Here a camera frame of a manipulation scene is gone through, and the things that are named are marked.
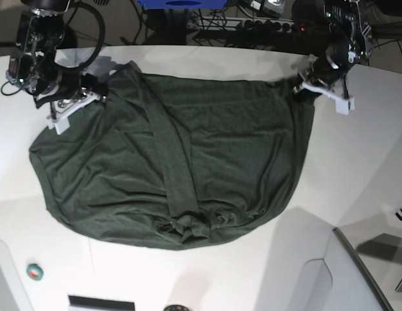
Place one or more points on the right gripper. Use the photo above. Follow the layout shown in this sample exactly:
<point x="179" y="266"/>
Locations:
<point x="63" y="86"/>

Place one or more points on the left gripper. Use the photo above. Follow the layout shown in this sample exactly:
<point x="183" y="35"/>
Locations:
<point x="322" y="72"/>

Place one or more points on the dark green t-shirt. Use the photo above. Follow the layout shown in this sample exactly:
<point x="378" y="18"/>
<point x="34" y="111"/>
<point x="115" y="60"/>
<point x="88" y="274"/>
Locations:
<point x="176" y="163"/>

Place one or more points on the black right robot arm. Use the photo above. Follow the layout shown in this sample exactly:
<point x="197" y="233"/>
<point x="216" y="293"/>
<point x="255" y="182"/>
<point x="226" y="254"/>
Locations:
<point x="32" y="67"/>

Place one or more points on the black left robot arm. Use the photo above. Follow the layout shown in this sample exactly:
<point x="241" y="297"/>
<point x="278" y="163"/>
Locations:
<point x="343" y="26"/>

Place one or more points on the blue plastic bin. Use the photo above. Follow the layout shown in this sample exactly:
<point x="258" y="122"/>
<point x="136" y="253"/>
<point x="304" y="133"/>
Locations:
<point x="182" y="4"/>

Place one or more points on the grey power strip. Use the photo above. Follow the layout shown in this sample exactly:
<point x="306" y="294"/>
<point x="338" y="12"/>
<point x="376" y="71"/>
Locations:
<point x="240" y="23"/>

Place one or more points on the green red round button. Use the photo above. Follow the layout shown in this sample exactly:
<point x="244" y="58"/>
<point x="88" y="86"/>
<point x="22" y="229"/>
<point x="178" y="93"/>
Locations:
<point x="34" y="272"/>

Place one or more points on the black white label plate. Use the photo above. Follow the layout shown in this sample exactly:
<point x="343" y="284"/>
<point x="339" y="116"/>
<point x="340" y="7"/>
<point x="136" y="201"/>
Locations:
<point x="88" y="303"/>

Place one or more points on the black round knob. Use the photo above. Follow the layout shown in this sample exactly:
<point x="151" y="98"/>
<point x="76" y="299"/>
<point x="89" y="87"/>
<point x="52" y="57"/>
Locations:
<point x="176" y="308"/>

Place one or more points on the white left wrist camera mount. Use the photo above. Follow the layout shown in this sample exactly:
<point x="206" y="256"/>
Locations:
<point x="343" y="104"/>

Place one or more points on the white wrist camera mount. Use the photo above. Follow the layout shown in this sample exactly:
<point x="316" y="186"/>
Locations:
<point x="59" y="119"/>
<point x="343" y="104"/>

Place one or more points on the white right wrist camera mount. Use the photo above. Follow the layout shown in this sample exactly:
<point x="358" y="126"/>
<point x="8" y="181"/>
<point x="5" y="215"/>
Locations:
<point x="59" y="119"/>

